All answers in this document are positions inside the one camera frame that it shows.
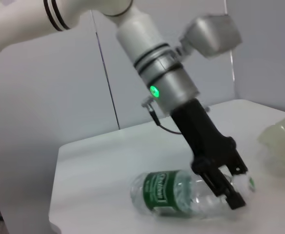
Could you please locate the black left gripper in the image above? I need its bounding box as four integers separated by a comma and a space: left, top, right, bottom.
171, 99, 249, 211

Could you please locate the clear green-label water bottle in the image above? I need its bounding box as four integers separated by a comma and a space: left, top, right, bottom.
130, 170, 257, 217

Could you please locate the clear glass fruit plate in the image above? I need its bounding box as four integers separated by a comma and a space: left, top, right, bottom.
257, 116, 285, 179

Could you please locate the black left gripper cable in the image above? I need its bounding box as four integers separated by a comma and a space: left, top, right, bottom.
142, 96, 183, 135

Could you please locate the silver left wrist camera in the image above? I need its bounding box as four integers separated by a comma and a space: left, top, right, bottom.
178, 15, 243, 59

